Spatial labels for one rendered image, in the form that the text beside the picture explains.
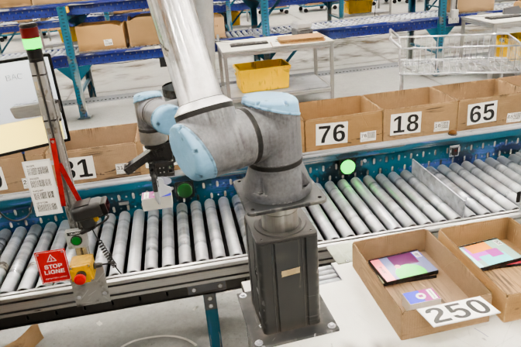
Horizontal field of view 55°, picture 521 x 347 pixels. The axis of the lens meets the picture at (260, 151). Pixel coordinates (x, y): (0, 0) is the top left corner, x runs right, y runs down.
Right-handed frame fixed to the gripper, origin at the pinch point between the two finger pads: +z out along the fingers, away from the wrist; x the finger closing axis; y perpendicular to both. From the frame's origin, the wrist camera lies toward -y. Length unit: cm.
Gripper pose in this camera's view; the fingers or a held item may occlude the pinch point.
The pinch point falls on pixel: (156, 197)
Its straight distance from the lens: 175.5
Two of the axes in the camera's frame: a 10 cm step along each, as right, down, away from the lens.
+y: 9.8, -1.3, 1.4
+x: -1.8, -3.6, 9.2
